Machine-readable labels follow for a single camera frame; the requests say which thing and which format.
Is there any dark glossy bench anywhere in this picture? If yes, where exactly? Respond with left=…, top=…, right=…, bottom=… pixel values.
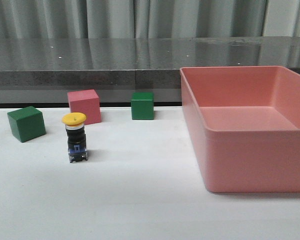
left=0, top=36, right=300, bottom=108

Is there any green cube left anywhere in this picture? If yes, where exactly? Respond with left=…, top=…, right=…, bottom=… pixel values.
left=7, top=106, right=46, bottom=143

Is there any pink plastic bin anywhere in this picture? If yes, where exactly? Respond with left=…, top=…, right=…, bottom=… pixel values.
left=180, top=66, right=300, bottom=193

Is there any green cube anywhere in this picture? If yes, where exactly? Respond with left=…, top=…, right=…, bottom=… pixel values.
left=131, top=92, right=154, bottom=120
left=7, top=106, right=46, bottom=143

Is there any green cube centre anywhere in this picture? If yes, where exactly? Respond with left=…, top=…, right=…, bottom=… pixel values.
left=131, top=92, right=154, bottom=120

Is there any grey curtain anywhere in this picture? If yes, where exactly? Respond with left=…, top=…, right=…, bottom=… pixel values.
left=0, top=0, right=300, bottom=39

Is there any yellow push button switch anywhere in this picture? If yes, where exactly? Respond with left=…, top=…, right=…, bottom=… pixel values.
left=61, top=112, right=88, bottom=163

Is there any pink cube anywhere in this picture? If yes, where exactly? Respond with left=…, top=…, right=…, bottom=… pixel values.
left=67, top=89, right=102, bottom=125

